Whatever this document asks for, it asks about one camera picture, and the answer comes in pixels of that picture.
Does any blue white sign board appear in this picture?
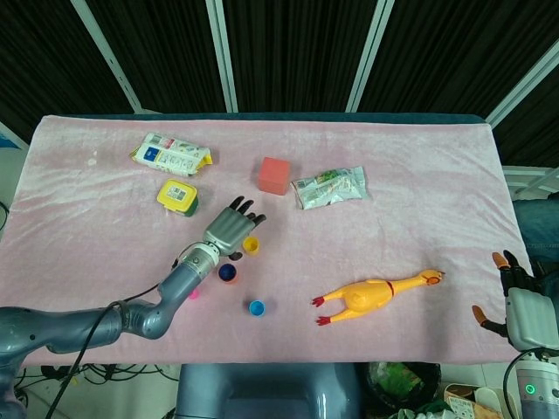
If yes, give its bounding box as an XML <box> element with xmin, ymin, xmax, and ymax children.
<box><xmin>0</xmin><ymin>121</ymin><xmax>27</xmax><ymax>152</ymax></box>

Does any white snack pack yellow end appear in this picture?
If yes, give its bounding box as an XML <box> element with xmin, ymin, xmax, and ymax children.
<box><xmin>128</xmin><ymin>132</ymin><xmax>214</xmax><ymax>177</ymax></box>

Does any pink fleece table cloth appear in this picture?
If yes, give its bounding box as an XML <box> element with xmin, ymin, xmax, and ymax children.
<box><xmin>0</xmin><ymin>113</ymin><xmax>541</xmax><ymax>366</ymax></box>

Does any black bin with green bag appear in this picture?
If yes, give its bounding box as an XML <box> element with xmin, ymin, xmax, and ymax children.
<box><xmin>364</xmin><ymin>361</ymin><xmax>442</xmax><ymax>414</ymax></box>

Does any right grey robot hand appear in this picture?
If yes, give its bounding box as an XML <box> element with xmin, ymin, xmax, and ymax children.
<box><xmin>472</xmin><ymin>249</ymin><xmax>559</xmax><ymax>353</ymax></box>

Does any grey metal shelf frame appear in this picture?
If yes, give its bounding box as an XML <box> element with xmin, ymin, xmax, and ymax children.
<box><xmin>501</xmin><ymin>165</ymin><xmax>559</xmax><ymax>200</ymax></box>

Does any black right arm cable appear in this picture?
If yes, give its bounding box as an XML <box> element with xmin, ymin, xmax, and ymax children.
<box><xmin>503</xmin><ymin>348</ymin><xmax>532</xmax><ymax>419</ymax></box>

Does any red foam cube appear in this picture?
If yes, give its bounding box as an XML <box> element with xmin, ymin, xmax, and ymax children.
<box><xmin>256</xmin><ymin>157</ymin><xmax>292</xmax><ymax>196</ymax></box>

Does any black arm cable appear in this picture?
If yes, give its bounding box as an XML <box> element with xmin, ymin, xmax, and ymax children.
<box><xmin>43</xmin><ymin>244</ymin><xmax>210</xmax><ymax>419</ymax></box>
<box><xmin>503</xmin><ymin>348</ymin><xmax>532</xmax><ymax>419</ymax></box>

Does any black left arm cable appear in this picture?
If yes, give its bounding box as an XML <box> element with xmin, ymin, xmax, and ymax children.
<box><xmin>43</xmin><ymin>244</ymin><xmax>210</xmax><ymax>419</ymax></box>

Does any yellow rubber chicken toy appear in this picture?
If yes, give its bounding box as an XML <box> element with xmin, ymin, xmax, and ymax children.
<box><xmin>311</xmin><ymin>269</ymin><xmax>447</xmax><ymax>327</ymax></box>

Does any yellow-lidded green container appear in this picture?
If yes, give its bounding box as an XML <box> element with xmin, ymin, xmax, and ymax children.
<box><xmin>155</xmin><ymin>178</ymin><xmax>202</xmax><ymax>218</ymax></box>

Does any black floor cable bundle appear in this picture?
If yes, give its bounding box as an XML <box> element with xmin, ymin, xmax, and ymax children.
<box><xmin>17</xmin><ymin>361</ymin><xmax>181</xmax><ymax>419</ymax></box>

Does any blue denim trouser leg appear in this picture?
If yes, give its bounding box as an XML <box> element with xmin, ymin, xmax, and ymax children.
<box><xmin>513</xmin><ymin>195</ymin><xmax>559</xmax><ymax>263</ymax></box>

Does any white partition frame post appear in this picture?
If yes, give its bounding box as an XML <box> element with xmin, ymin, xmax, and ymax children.
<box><xmin>346</xmin><ymin>0</ymin><xmax>396</xmax><ymax>113</ymax></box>
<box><xmin>485</xmin><ymin>46</ymin><xmax>559</xmax><ymax>126</ymax></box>
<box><xmin>205</xmin><ymin>0</ymin><xmax>239</xmax><ymax>113</ymax></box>
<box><xmin>70</xmin><ymin>0</ymin><xmax>144</xmax><ymax>113</ymax></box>

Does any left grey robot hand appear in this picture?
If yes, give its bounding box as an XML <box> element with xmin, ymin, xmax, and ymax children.
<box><xmin>203</xmin><ymin>196</ymin><xmax>267</xmax><ymax>263</ymax></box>

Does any cardboard box with label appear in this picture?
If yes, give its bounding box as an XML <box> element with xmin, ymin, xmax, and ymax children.
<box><xmin>443</xmin><ymin>382</ymin><xmax>503</xmax><ymax>419</ymax></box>

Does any silver green snack packet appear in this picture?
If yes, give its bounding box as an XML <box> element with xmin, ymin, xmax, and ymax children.
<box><xmin>290</xmin><ymin>165</ymin><xmax>371</xmax><ymax>211</ymax></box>

